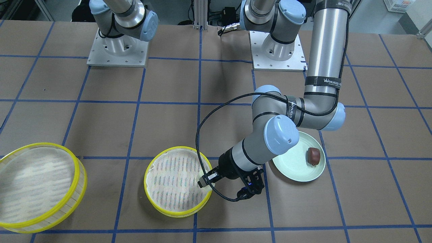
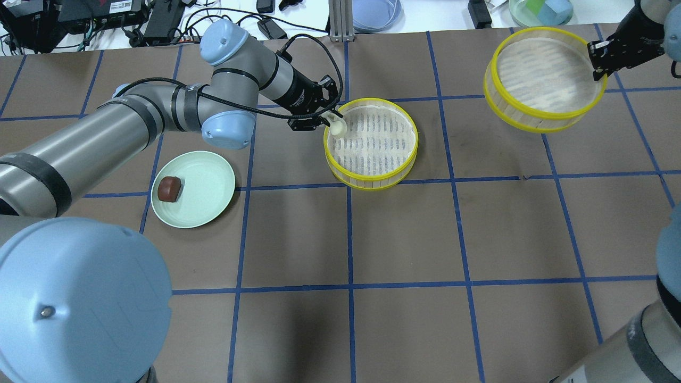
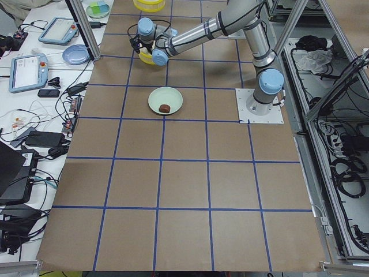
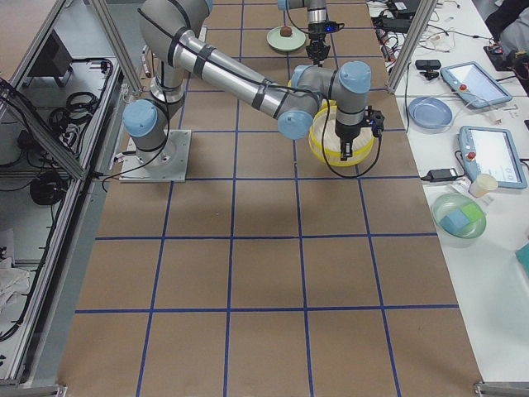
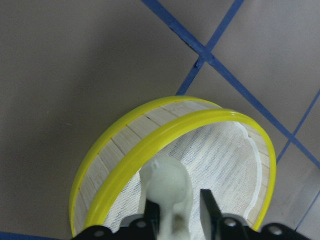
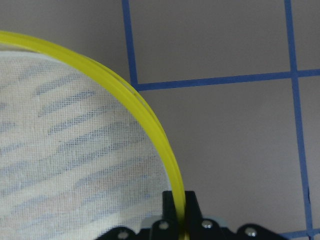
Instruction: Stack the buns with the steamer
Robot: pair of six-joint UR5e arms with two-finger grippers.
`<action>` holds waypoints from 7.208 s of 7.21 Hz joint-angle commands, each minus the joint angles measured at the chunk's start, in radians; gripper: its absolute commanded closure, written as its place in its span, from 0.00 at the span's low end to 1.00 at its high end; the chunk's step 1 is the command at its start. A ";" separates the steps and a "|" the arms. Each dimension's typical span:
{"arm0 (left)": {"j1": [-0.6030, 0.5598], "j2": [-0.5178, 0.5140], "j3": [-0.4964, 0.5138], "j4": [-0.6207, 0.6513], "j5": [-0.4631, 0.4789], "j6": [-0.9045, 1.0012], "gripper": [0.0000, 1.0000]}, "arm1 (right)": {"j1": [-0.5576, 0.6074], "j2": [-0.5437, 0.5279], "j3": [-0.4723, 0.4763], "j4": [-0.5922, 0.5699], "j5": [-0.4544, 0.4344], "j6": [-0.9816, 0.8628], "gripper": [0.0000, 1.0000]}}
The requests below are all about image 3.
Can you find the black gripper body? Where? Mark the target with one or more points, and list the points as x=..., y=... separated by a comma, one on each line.
x=146, y=47

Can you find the yellow steamer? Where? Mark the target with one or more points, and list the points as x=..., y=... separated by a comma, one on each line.
x=145, y=56
x=152, y=6

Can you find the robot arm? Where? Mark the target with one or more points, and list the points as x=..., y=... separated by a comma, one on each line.
x=163, y=43

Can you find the green bowl with blocks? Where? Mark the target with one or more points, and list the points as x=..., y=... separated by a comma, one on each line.
x=98, y=9

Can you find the light green plate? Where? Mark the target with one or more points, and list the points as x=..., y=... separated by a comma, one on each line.
x=165, y=95

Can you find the blue plate on desk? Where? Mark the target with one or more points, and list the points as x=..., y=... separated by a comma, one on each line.
x=76, y=54

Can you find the brown bun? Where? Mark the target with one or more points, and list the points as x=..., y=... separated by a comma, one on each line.
x=164, y=108

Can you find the teach pendant far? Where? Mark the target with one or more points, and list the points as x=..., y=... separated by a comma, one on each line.
x=59, y=31

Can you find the teach pendant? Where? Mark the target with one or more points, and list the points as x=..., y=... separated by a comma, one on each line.
x=28, y=73
x=59, y=31

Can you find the teach pendant near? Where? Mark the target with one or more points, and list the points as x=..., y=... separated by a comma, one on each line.
x=28, y=73

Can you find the black power adapter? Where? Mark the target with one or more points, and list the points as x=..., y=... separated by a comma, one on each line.
x=44, y=139

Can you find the black laptop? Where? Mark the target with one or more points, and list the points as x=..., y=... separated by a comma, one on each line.
x=18, y=168

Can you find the aluminium frame post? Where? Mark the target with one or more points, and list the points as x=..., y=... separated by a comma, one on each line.
x=80, y=18

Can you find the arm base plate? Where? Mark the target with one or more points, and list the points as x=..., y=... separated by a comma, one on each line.
x=250, y=111

